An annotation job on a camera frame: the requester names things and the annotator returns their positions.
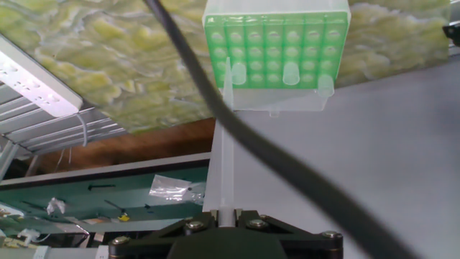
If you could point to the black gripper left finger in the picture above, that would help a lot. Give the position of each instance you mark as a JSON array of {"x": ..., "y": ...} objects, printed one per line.
[{"x": 201, "y": 221}]

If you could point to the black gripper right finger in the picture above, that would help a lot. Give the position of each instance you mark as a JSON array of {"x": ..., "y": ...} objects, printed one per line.
[{"x": 248, "y": 220}]

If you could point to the large clear pipette tip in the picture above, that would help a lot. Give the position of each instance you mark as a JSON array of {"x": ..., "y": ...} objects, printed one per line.
[
  {"x": 325, "y": 86},
  {"x": 291, "y": 73},
  {"x": 239, "y": 73},
  {"x": 227, "y": 162}
]

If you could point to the green pipette tip holder box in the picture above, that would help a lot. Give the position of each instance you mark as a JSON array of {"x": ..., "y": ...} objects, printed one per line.
[{"x": 273, "y": 46}]

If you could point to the clear plastic bag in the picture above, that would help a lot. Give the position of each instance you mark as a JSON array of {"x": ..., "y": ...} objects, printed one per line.
[{"x": 169, "y": 187}]

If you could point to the small yellow object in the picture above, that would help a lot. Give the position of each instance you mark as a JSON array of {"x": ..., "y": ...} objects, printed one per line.
[{"x": 124, "y": 217}]

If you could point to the grey metal beam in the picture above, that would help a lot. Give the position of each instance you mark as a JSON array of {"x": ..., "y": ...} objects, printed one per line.
[{"x": 108, "y": 169}]

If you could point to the dark green floor mat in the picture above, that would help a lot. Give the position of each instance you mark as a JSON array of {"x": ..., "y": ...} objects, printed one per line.
[{"x": 90, "y": 196}]

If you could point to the crumpled white paper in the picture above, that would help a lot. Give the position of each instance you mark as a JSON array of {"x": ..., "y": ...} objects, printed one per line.
[{"x": 55, "y": 205}]

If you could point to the green marble pattern mat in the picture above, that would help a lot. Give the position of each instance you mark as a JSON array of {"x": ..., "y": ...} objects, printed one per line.
[{"x": 108, "y": 54}]

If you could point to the white power strip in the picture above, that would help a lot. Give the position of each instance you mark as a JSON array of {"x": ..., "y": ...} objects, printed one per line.
[{"x": 36, "y": 82}]

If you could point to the black pole clamp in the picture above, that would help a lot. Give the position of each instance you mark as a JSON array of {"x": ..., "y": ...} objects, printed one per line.
[{"x": 453, "y": 32}]

